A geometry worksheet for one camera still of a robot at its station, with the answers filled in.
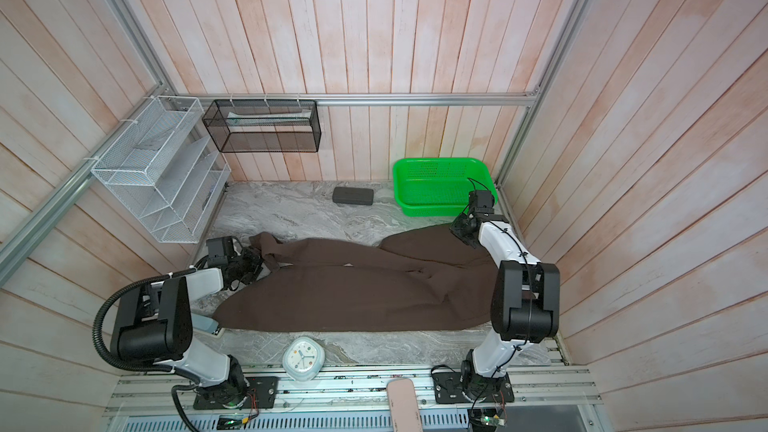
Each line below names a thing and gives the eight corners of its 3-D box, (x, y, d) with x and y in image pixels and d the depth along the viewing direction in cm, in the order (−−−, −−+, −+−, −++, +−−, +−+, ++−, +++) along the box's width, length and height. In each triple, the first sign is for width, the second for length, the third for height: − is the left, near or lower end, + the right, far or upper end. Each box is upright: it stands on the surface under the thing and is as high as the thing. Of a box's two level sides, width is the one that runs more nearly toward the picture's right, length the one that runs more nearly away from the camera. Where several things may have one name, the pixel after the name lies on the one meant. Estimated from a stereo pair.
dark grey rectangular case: (331, 202, 117) (331, 198, 115) (335, 189, 121) (334, 185, 119) (372, 205, 115) (372, 201, 114) (374, 192, 120) (374, 188, 118)
